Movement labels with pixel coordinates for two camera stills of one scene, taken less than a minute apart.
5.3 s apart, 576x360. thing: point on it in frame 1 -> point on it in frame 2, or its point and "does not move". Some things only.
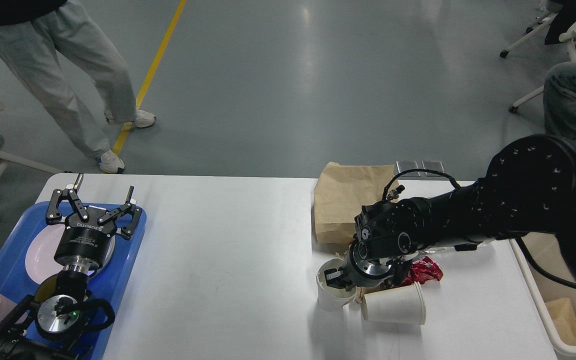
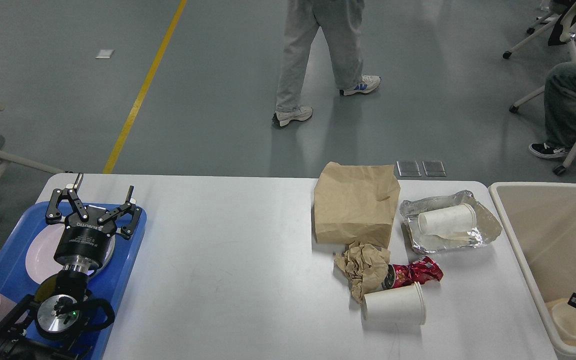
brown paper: (566, 322) does not move
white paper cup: (331, 298) -> (570, 320)
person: (31, 33) -> (341, 21)
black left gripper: (84, 242) does not move
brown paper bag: (339, 192) does not move
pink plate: (40, 264) does not move
